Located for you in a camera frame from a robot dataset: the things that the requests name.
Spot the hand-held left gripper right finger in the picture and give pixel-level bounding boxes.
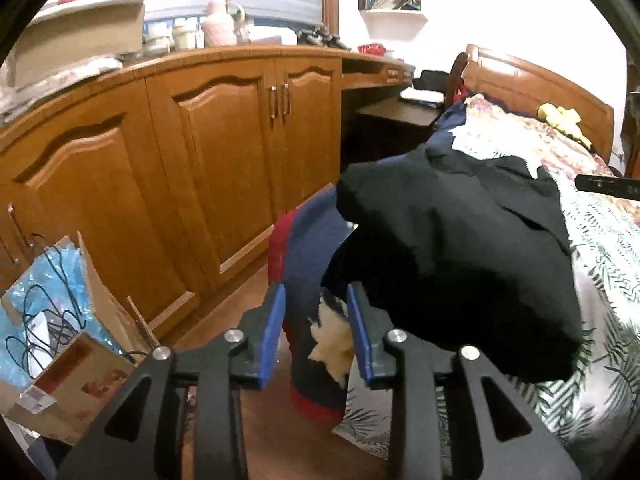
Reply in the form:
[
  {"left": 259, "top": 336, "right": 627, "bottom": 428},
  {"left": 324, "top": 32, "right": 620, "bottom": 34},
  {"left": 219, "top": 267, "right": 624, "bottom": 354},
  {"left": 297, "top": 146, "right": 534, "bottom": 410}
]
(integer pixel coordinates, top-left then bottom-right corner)
[{"left": 346, "top": 281, "right": 583, "bottom": 480}]

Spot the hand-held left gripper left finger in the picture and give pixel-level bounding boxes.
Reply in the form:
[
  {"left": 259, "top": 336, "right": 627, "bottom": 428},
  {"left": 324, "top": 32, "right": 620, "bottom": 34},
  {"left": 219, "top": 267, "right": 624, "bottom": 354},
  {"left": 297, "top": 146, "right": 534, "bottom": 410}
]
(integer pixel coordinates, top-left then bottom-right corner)
[{"left": 57, "top": 282, "right": 287, "bottom": 480}]

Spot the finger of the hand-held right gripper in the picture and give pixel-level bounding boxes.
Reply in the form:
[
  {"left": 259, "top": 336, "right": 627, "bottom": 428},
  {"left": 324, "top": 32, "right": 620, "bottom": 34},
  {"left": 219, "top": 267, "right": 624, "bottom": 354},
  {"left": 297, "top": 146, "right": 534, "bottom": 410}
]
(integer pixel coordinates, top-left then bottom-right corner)
[{"left": 574, "top": 174, "right": 640, "bottom": 196}]

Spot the black buttoned coat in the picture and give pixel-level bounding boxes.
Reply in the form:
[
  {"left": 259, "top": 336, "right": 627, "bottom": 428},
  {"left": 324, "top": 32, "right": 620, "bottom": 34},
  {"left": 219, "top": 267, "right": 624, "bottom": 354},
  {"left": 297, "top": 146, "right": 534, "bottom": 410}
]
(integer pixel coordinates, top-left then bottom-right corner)
[{"left": 320, "top": 145, "right": 586, "bottom": 383}]

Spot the wooden louvred wardrobe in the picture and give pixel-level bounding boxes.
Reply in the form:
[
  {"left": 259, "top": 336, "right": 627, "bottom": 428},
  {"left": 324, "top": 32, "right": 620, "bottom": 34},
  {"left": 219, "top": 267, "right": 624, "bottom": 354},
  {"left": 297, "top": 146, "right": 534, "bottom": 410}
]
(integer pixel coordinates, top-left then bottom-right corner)
[{"left": 620, "top": 50, "right": 640, "bottom": 181}]

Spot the navy and red blanket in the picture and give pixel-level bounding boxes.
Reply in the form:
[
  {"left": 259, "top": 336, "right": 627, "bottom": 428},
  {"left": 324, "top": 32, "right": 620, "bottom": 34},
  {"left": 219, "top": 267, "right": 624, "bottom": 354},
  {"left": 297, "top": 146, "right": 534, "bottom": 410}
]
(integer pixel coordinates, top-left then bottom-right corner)
[{"left": 267, "top": 92, "right": 471, "bottom": 423}]

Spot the yellow plush toy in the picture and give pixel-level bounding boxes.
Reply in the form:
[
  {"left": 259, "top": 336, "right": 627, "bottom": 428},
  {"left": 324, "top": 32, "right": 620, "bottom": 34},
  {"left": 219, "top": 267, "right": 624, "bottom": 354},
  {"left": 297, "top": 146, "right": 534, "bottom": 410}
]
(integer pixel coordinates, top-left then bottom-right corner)
[{"left": 537, "top": 103, "right": 593, "bottom": 148}]

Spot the floral blanket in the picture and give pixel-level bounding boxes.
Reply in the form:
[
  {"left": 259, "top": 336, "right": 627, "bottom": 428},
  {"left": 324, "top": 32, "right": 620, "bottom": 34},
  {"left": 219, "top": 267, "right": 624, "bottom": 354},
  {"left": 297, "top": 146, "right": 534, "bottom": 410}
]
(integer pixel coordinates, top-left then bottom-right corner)
[{"left": 450, "top": 92, "right": 640, "bottom": 221}]

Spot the wooden bed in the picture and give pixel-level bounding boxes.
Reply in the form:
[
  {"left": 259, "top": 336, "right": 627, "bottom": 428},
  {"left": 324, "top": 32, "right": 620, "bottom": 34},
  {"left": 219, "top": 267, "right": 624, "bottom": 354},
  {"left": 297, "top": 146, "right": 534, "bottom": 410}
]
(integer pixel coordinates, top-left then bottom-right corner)
[{"left": 330, "top": 44, "right": 640, "bottom": 461}]

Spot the open cardboard box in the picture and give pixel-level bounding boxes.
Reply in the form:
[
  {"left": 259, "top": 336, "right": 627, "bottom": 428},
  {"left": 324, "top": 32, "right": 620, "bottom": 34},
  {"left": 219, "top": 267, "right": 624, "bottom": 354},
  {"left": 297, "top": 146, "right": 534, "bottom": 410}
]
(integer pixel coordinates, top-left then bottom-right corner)
[{"left": 0, "top": 232, "right": 156, "bottom": 391}]

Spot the dark wooden chair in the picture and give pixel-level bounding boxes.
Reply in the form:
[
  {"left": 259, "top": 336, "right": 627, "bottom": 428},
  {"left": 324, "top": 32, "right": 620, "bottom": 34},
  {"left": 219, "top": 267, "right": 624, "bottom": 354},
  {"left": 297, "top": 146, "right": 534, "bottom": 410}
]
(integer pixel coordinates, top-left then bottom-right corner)
[{"left": 420, "top": 52, "right": 471, "bottom": 108}]

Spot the wooden desk with cabinets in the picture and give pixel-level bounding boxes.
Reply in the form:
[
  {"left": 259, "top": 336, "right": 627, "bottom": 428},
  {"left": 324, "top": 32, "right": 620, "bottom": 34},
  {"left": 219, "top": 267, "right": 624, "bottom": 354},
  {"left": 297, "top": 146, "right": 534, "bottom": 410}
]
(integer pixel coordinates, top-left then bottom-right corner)
[{"left": 0, "top": 42, "right": 416, "bottom": 341}]

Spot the small printed cardboard box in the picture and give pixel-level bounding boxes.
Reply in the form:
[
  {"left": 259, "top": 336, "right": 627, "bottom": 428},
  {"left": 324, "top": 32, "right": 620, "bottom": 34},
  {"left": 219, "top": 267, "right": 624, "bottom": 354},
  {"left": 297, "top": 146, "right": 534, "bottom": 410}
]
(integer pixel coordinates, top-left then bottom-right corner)
[{"left": 20, "top": 332, "right": 138, "bottom": 446}]

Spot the white paper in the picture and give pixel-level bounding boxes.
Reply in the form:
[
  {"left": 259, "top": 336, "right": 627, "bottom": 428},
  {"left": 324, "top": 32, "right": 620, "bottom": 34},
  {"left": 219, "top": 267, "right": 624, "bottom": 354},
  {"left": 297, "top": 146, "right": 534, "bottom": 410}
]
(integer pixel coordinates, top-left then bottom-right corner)
[{"left": 400, "top": 87, "right": 446, "bottom": 110}]

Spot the dark pull-out tray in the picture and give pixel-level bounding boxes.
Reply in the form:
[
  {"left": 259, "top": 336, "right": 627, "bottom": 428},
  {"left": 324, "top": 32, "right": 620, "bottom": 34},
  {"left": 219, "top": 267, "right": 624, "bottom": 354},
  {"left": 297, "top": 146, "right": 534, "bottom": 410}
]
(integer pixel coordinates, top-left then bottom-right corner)
[{"left": 355, "top": 96, "right": 443, "bottom": 128}]

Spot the blue plastic bag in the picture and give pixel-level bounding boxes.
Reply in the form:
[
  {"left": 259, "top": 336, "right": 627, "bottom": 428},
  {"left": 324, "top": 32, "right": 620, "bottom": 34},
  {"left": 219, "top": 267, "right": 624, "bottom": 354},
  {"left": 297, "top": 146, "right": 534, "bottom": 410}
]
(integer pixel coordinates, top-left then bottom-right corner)
[{"left": 0, "top": 250, "right": 108, "bottom": 391}]

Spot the white jar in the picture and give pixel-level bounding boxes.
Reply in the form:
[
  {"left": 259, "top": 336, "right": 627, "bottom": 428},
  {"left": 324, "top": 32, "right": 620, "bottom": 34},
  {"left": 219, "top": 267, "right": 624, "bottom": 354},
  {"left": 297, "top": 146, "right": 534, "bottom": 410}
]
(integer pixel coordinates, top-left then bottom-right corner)
[
  {"left": 142, "top": 20, "right": 173, "bottom": 53},
  {"left": 172, "top": 22, "right": 206, "bottom": 51}
]

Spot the pink thermos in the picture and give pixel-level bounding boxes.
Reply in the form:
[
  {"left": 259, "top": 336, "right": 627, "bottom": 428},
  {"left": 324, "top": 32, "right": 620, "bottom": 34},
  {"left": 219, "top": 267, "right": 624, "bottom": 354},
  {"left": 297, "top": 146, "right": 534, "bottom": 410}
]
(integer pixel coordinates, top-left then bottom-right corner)
[{"left": 202, "top": 0, "right": 246, "bottom": 47}]

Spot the large cardboard box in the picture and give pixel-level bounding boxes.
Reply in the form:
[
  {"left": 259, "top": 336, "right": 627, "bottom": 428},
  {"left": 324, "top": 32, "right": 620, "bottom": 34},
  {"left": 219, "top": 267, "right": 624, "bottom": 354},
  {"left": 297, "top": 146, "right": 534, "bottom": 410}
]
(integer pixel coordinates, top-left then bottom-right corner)
[{"left": 10, "top": 0, "right": 148, "bottom": 91}]

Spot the black cable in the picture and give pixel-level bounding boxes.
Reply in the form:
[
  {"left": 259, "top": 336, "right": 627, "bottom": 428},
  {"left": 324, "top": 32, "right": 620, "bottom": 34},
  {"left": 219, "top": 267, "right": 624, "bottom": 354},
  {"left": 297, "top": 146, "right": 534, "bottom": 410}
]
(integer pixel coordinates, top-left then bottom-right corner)
[{"left": 15, "top": 250, "right": 101, "bottom": 356}]

